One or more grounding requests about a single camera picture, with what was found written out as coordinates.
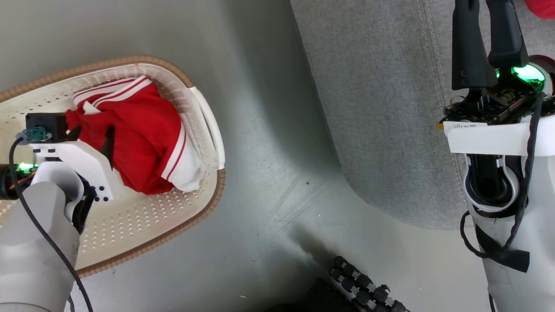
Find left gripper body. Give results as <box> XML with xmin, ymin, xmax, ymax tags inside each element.
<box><xmin>0</xmin><ymin>161</ymin><xmax>40</xmax><ymax>201</ymax></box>

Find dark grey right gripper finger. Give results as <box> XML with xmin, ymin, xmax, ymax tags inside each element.
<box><xmin>486</xmin><ymin>0</ymin><xmax>530</xmax><ymax>70</ymax></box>
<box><xmin>452</xmin><ymin>0</ymin><xmax>498</xmax><ymax>91</ymax></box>

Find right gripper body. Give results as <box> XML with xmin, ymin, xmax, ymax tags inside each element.
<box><xmin>437</xmin><ymin>54</ymin><xmax>555</xmax><ymax>127</ymax></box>

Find red shorts with white stripes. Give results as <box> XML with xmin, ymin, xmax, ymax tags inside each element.
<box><xmin>65</xmin><ymin>75</ymin><xmax>206</xmax><ymax>195</ymax></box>

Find plain red garment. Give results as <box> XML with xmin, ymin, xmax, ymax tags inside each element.
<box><xmin>524</xmin><ymin>0</ymin><xmax>555</xmax><ymax>20</ymax></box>

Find cream perforated laundry basket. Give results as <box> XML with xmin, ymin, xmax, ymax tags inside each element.
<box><xmin>0</xmin><ymin>55</ymin><xmax>226</xmax><ymax>278</ymax></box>

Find grey fabric sofa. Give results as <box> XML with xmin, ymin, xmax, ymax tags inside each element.
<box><xmin>290</xmin><ymin>0</ymin><xmax>555</xmax><ymax>230</ymax></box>

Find white right camera mount bracket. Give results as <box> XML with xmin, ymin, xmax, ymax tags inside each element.
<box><xmin>442</xmin><ymin>114</ymin><xmax>555</xmax><ymax>156</ymax></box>

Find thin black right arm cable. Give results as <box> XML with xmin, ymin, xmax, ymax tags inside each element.
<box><xmin>460</xmin><ymin>91</ymin><xmax>546</xmax><ymax>260</ymax></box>

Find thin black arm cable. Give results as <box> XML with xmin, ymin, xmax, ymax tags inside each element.
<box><xmin>9</xmin><ymin>132</ymin><xmax>94</xmax><ymax>312</ymax></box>
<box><xmin>460</xmin><ymin>91</ymin><xmax>546</xmax><ymax>260</ymax></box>

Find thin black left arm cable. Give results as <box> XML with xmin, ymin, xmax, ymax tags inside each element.
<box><xmin>9</xmin><ymin>132</ymin><xmax>94</xmax><ymax>312</ymax></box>

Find black strap on arm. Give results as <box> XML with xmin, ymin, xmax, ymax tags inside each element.
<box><xmin>475</xmin><ymin>224</ymin><xmax>530</xmax><ymax>273</ymax></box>

